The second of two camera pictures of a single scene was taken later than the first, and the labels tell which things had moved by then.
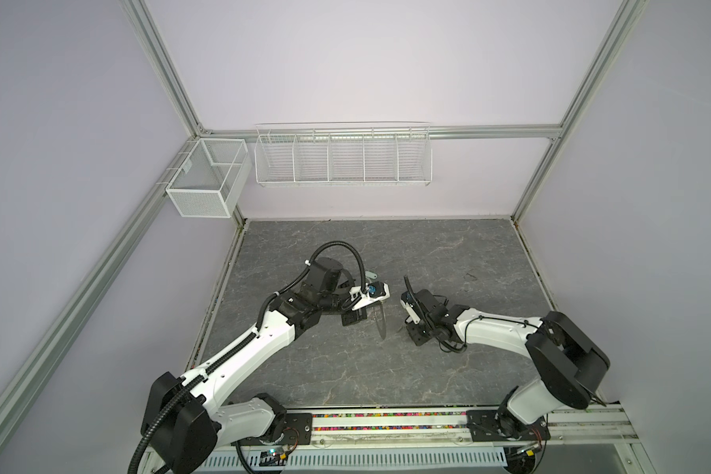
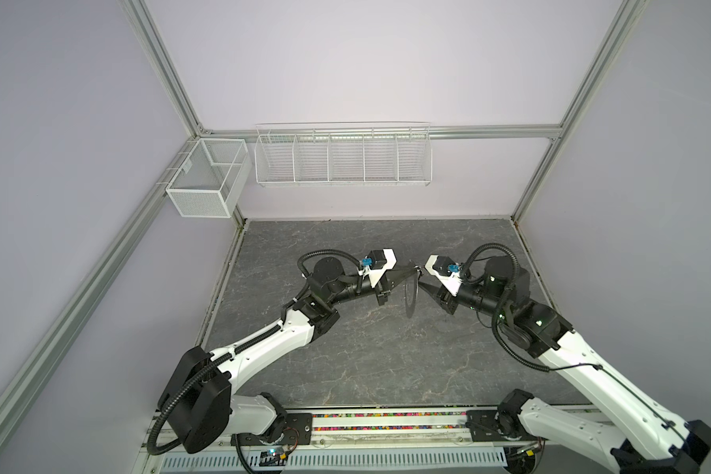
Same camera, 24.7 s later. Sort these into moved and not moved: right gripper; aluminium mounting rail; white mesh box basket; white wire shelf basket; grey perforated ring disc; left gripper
Moved: left gripper; right gripper; grey perforated ring disc
Not moved: aluminium mounting rail; white mesh box basket; white wire shelf basket
